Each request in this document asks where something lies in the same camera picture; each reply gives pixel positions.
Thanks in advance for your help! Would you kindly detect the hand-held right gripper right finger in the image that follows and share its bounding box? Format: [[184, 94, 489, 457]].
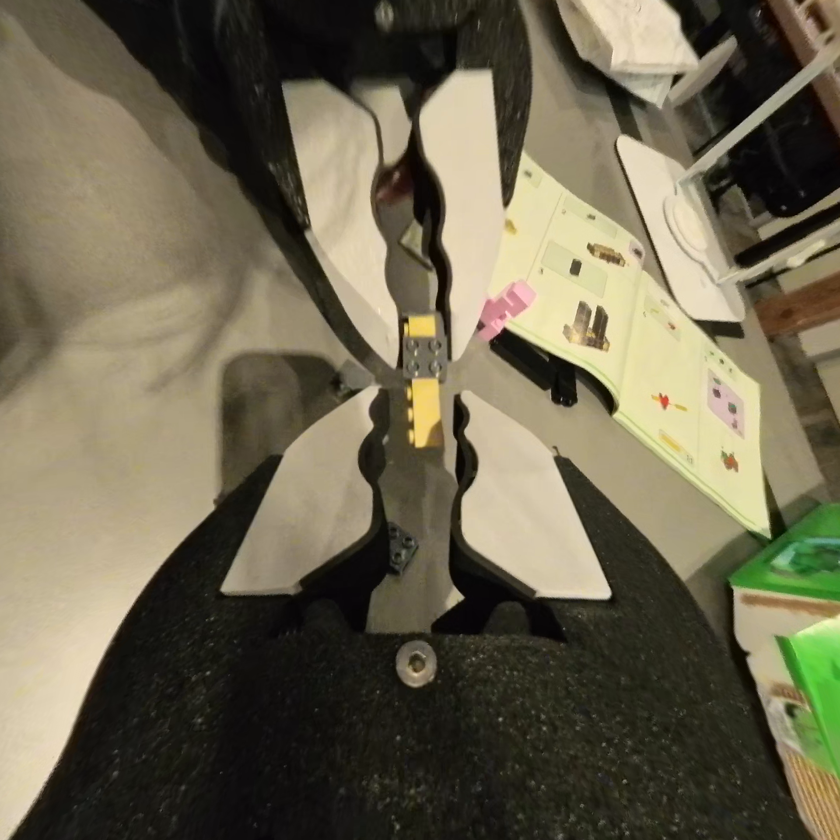
[[448, 386, 613, 613]]

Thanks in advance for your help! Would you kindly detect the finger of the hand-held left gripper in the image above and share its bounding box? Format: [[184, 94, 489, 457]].
[[408, 67, 510, 360], [281, 77, 405, 389]]

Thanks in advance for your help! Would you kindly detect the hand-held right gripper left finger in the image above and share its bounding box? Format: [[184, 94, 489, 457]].
[[220, 379, 396, 613]]

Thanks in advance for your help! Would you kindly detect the yellow toy brick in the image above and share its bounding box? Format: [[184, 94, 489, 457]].
[[406, 314, 445, 451]]

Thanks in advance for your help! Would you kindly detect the grey square toy plate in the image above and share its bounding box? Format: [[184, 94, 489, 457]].
[[403, 333, 450, 382]]

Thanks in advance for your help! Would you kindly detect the dark grey small toy plate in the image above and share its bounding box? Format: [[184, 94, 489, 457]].
[[386, 523, 421, 576]]

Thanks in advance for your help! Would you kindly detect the pink toy brick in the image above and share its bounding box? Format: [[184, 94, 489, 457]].
[[476, 279, 538, 342]]

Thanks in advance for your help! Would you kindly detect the black toy brick assembly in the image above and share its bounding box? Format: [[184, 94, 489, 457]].
[[491, 330, 580, 406]]

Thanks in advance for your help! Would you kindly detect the white rounded board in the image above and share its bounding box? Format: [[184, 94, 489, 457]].
[[615, 134, 747, 324]]

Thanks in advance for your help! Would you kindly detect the crumpled white paper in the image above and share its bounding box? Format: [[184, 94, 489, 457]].
[[554, 0, 700, 110]]

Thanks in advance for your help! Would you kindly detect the open instruction booklet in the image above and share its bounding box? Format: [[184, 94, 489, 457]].
[[489, 151, 773, 540]]

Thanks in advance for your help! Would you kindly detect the white lamp stand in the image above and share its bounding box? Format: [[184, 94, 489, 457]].
[[663, 26, 840, 284]]

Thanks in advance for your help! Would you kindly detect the white cloth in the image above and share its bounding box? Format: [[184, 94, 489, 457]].
[[0, 0, 349, 840]]

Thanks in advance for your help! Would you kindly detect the green cardboard box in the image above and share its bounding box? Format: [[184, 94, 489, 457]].
[[728, 502, 840, 664]]

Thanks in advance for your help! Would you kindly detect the black flat bar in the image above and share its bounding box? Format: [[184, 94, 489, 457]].
[[734, 222, 840, 268]]

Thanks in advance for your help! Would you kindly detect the green lego box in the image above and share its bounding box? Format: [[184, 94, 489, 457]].
[[755, 613, 840, 840]]

